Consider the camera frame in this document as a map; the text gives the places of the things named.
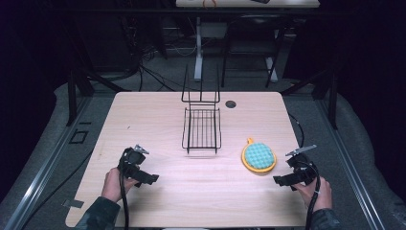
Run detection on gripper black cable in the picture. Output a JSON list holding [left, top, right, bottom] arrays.
[[117, 149, 130, 230], [304, 161, 322, 230]]

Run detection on metal floor rail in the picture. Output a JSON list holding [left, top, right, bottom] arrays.
[[2, 95, 94, 230], [318, 99, 387, 230]]

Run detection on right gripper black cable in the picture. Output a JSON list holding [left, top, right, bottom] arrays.
[[304, 161, 322, 230]]

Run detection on person's left hand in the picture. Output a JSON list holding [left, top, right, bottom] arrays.
[[101, 167, 140, 204]]

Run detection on person's right hand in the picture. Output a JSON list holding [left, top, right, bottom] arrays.
[[291, 176, 333, 214]]

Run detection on black metal stand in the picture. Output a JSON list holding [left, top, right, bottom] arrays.
[[280, 65, 340, 130], [64, 66, 132, 127]]

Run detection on black cable beside table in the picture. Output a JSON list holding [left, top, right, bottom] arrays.
[[286, 112, 306, 149]]

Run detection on white desk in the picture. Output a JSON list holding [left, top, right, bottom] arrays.
[[174, 0, 321, 82]]

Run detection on grey tape piece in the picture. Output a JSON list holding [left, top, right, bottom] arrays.
[[61, 198, 85, 210]]

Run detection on black wire rack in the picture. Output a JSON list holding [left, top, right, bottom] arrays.
[[180, 62, 223, 155]]

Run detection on black chair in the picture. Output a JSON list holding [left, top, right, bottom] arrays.
[[220, 12, 285, 89]]

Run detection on bundle of floor cables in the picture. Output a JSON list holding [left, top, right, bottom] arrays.
[[135, 47, 199, 94]]

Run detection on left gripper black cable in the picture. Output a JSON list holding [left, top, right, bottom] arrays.
[[117, 149, 130, 230]]

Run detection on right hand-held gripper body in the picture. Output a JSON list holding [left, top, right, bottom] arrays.
[[284, 144, 321, 187]]

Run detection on black floor cable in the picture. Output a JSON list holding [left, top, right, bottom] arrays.
[[18, 148, 97, 230]]

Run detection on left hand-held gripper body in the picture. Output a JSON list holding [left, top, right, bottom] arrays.
[[117, 144, 150, 180]]

